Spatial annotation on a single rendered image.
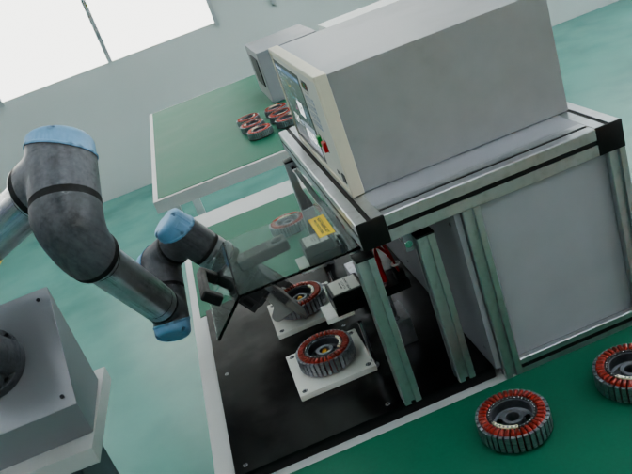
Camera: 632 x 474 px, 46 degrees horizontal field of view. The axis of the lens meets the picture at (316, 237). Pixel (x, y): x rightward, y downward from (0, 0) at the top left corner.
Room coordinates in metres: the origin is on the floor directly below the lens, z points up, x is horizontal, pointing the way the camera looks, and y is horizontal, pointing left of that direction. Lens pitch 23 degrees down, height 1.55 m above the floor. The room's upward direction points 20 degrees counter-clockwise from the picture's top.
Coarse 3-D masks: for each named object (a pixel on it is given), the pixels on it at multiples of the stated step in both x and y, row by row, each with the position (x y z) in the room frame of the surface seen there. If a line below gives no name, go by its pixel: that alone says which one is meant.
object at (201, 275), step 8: (200, 272) 1.16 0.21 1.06; (208, 272) 1.17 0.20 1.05; (200, 280) 1.13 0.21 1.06; (208, 280) 1.17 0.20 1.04; (200, 288) 1.11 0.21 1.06; (208, 288) 1.10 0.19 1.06; (200, 296) 1.09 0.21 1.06; (208, 296) 1.08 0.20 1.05; (216, 296) 1.08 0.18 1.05; (216, 304) 1.08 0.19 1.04
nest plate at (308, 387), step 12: (336, 348) 1.24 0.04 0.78; (360, 348) 1.21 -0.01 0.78; (288, 360) 1.26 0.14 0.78; (360, 360) 1.17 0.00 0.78; (300, 372) 1.20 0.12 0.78; (336, 372) 1.16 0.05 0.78; (348, 372) 1.15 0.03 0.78; (360, 372) 1.14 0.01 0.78; (300, 384) 1.17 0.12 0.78; (312, 384) 1.15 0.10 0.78; (324, 384) 1.14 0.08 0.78; (336, 384) 1.13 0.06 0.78; (300, 396) 1.13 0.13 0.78; (312, 396) 1.13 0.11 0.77
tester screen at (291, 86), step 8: (280, 72) 1.48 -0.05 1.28; (280, 80) 1.53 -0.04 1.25; (288, 80) 1.41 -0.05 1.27; (296, 80) 1.30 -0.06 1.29; (288, 88) 1.45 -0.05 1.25; (296, 88) 1.33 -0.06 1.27; (288, 96) 1.50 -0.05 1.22; (296, 96) 1.37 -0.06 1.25; (296, 104) 1.41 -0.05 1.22; (304, 104) 1.31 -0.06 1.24; (296, 112) 1.45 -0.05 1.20; (296, 120) 1.50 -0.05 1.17; (304, 120) 1.38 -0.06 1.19; (304, 128) 1.42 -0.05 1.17; (312, 128) 1.30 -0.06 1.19; (304, 136) 1.47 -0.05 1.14; (320, 152) 1.32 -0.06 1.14
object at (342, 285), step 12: (348, 276) 1.24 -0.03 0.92; (336, 288) 1.21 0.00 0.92; (348, 288) 1.19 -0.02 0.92; (360, 288) 1.18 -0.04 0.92; (396, 288) 1.19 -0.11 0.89; (336, 300) 1.18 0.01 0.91; (348, 300) 1.18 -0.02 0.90; (360, 300) 1.18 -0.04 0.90; (324, 312) 1.21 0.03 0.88; (336, 312) 1.19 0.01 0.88; (348, 312) 1.18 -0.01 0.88; (396, 312) 1.20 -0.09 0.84
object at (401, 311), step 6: (396, 306) 1.24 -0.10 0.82; (402, 312) 1.21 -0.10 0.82; (402, 318) 1.19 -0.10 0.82; (408, 318) 1.18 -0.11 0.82; (402, 324) 1.18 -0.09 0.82; (408, 324) 1.18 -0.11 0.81; (402, 330) 1.18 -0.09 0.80; (408, 330) 1.18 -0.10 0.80; (414, 330) 1.19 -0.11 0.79; (402, 336) 1.18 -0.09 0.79; (408, 336) 1.18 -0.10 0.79; (414, 336) 1.18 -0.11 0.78; (408, 342) 1.18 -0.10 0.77
